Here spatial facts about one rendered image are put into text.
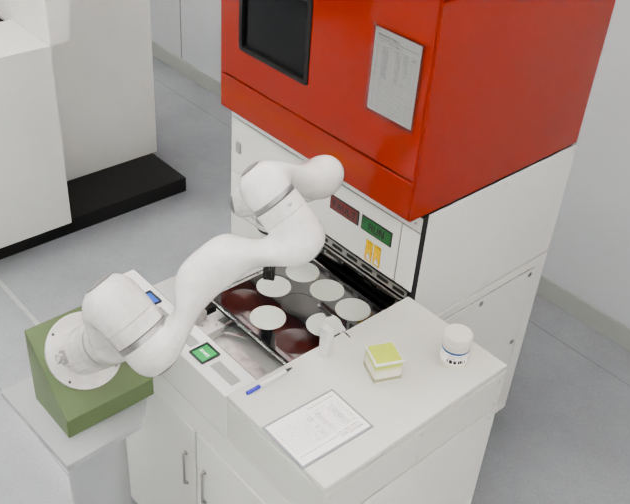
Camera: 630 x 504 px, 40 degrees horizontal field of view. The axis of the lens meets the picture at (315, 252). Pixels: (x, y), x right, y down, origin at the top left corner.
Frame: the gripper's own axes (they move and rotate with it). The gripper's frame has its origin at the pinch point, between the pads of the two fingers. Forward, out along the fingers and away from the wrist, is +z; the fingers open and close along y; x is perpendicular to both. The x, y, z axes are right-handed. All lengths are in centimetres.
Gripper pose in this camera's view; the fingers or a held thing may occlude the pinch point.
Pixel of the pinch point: (269, 272)
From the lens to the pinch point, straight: 235.5
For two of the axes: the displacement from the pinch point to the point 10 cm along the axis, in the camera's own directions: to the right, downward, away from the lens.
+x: 9.9, 1.3, -0.6
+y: -1.2, 5.7, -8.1
